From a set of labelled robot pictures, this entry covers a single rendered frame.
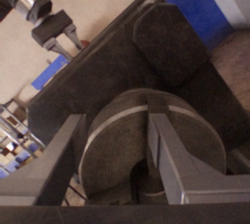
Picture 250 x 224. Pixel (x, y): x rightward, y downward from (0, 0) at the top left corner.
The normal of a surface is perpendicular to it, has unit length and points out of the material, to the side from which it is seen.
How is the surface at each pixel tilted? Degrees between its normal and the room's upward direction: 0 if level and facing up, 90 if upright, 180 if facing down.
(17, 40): 90
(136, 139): 90
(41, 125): 90
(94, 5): 90
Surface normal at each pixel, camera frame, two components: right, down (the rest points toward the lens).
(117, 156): 0.01, 0.29
